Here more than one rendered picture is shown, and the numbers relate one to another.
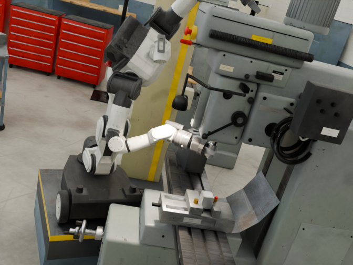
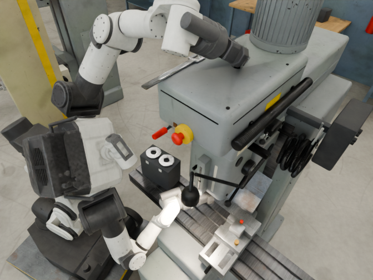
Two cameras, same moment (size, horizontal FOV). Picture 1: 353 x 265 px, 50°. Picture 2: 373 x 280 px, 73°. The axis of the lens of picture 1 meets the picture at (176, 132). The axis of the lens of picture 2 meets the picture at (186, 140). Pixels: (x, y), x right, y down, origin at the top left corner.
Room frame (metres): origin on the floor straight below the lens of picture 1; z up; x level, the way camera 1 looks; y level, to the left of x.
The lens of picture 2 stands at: (1.28, 0.37, 2.27)
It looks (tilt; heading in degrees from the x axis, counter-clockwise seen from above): 45 degrees down; 322
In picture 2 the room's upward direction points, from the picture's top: 3 degrees clockwise
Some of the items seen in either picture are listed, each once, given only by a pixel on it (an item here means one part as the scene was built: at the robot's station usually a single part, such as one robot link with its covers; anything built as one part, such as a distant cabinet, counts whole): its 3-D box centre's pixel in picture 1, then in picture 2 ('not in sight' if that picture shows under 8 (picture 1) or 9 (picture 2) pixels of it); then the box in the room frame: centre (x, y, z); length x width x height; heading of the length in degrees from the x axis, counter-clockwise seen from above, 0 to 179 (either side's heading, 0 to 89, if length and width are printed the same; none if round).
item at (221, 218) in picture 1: (196, 209); (231, 239); (1.57, -0.19, 0.99); 0.35 x 0.15 x 0.11; 102
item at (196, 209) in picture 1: (193, 202); (229, 239); (1.56, -0.16, 1.03); 0.15 x 0.06 x 0.04; 12
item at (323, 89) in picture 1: (324, 113); (342, 135); (1.47, -0.54, 1.62); 0.20 x 0.09 x 0.21; 101
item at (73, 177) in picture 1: (97, 174); (76, 228); (2.33, 0.45, 0.59); 0.64 x 0.52 x 0.33; 29
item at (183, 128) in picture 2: (193, 32); (184, 134); (1.70, 0.04, 1.76); 0.06 x 0.02 x 0.06; 11
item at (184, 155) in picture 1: (193, 149); (160, 166); (2.14, -0.13, 1.04); 0.22 x 0.12 x 0.20; 18
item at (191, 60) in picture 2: (213, 3); (175, 70); (1.82, -0.01, 1.89); 0.24 x 0.04 x 0.01; 103
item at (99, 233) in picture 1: (89, 231); not in sight; (1.65, 0.31, 0.64); 0.16 x 0.12 x 0.12; 101
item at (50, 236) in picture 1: (89, 220); (90, 251); (2.33, 0.45, 0.20); 0.78 x 0.68 x 0.40; 29
